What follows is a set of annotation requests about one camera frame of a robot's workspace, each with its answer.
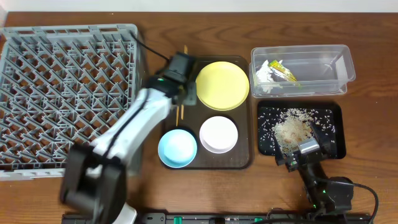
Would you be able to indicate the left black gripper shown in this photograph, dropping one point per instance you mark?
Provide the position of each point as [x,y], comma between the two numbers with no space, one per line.
[189,94]

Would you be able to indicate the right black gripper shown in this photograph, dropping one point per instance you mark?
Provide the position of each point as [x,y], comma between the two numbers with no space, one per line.
[294,157]

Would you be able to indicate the white bowl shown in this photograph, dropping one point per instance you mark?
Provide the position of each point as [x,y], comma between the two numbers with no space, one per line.
[218,134]

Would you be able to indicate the white napkin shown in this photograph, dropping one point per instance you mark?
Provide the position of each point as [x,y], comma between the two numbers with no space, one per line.
[266,78]

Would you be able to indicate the green snack wrapper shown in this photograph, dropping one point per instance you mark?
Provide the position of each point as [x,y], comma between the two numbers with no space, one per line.
[282,71]

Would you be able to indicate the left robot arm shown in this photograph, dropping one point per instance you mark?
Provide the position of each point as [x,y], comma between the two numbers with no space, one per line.
[95,178]

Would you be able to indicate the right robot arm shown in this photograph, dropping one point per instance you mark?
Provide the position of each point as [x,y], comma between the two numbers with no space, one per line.
[329,195]

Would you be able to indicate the black waste tray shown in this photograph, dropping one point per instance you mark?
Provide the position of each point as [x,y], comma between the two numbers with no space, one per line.
[326,115]

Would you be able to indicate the rice food scraps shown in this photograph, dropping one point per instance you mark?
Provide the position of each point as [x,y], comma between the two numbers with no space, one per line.
[293,130]

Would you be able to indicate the yellow plate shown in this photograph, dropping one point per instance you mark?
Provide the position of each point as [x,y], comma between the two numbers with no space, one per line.
[222,86]

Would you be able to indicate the clear plastic bin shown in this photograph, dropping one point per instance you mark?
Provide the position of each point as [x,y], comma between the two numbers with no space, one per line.
[319,70]

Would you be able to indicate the light blue bowl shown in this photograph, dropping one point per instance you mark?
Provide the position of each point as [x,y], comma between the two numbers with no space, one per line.
[177,148]

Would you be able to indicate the grey dish rack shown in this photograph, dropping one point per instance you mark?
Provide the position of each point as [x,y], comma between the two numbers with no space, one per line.
[62,85]

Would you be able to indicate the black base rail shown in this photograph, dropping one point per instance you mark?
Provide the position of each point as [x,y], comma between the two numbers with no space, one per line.
[170,218]

